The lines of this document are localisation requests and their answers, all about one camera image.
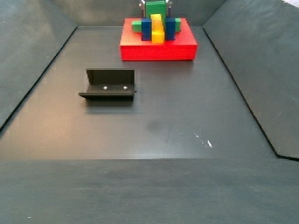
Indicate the left dark blue block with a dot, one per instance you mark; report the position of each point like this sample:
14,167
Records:
169,28

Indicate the green stepped block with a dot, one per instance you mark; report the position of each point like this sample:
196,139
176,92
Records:
156,7

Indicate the black fixture bracket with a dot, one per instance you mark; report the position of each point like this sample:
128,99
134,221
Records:
109,83

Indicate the right dark blue block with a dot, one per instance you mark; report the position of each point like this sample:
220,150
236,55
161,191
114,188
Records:
145,29

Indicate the dark blue block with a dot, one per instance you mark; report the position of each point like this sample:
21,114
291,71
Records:
145,29
169,28

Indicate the yellow long bar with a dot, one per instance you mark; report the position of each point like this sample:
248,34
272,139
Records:
157,29

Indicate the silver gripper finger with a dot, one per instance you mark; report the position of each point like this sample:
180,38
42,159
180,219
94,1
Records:
141,6
168,4

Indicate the red base board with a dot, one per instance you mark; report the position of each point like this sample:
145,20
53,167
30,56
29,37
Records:
137,50

